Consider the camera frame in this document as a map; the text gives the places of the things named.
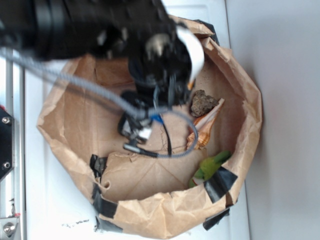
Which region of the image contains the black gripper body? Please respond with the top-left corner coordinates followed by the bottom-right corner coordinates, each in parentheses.
top-left (106, 0), bottom-right (206, 107)

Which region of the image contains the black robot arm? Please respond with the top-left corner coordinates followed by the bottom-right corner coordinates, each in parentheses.
top-left (0, 0), bottom-right (204, 106)

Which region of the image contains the brown rough rock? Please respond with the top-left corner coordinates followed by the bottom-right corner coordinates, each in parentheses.
top-left (190, 90), bottom-right (219, 117)

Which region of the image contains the orange conch seashell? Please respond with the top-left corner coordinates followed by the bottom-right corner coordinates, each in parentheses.
top-left (193, 98), bottom-right (225, 150)

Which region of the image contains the green plush frog toy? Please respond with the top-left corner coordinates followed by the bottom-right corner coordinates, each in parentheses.
top-left (188, 150), bottom-right (232, 188)

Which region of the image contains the brown paper bag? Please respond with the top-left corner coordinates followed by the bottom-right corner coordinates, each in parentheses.
top-left (36, 15), bottom-right (263, 240)

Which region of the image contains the grey braided cable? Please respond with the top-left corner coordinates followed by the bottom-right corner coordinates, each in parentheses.
top-left (0, 48), bottom-right (199, 159)

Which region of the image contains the black octagonal mount plate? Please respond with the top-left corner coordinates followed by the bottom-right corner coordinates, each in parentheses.
top-left (0, 105), bottom-right (15, 182)

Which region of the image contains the aluminium frame rail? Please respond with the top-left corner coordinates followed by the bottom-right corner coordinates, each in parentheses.
top-left (0, 57), bottom-right (27, 240)

